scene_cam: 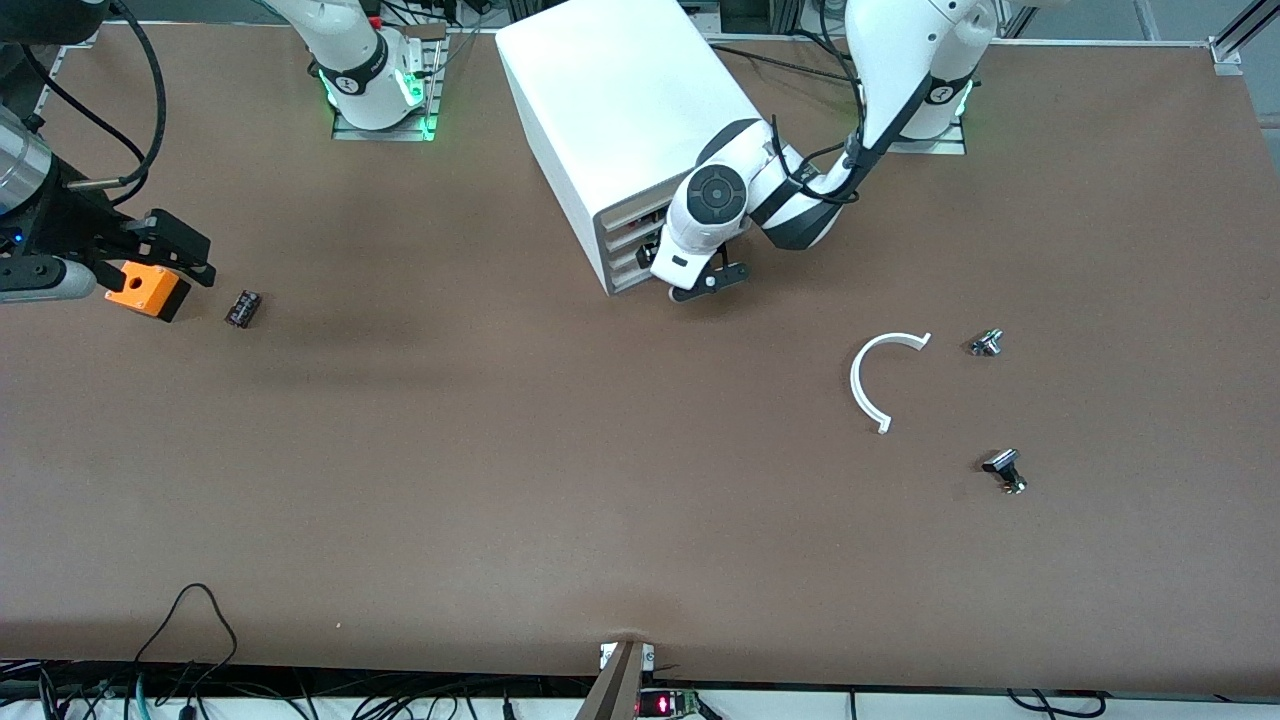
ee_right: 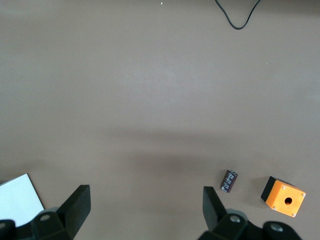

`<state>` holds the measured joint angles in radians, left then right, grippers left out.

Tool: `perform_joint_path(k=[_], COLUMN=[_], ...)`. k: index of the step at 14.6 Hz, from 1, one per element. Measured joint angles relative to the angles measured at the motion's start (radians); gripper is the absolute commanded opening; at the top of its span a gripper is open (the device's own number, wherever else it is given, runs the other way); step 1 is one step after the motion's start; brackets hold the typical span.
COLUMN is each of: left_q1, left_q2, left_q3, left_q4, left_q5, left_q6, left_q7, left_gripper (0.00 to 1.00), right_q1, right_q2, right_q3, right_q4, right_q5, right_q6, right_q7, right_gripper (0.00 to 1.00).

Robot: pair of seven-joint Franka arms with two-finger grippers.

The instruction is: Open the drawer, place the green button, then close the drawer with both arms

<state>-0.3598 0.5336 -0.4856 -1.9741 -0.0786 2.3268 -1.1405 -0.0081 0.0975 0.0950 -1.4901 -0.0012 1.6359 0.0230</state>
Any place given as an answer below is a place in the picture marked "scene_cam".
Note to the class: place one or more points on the orange button enclosure box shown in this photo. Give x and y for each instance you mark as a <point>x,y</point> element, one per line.
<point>145,292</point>

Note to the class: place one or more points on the red display circuit board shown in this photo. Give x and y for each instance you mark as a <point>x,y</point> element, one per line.
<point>665,704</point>

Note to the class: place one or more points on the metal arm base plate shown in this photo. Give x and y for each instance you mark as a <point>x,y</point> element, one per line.
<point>935,148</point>
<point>385,134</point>

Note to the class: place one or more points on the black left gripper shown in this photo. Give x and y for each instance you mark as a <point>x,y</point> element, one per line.
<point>652,247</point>

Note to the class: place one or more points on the black orange stored part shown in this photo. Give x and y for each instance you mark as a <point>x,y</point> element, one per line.
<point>652,215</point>

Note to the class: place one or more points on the small silver metal part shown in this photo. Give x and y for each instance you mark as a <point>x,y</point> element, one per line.
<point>986,343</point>

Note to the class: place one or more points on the aluminium frame rail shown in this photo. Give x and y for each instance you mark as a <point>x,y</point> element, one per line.
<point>1235,50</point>
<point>78,35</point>

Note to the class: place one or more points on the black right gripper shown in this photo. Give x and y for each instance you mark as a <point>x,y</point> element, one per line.
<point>68,222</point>

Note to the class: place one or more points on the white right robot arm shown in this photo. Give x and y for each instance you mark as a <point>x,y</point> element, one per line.
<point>350,50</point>

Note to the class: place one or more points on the white curved plastic arc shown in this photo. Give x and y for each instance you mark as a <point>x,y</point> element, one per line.
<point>855,385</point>

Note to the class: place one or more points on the camera mount post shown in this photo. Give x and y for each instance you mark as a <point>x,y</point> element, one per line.
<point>620,690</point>

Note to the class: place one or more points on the small black contact block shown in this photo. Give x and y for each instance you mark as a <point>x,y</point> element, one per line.
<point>243,308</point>

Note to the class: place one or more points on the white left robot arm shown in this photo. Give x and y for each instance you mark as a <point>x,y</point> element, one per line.
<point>900,50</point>

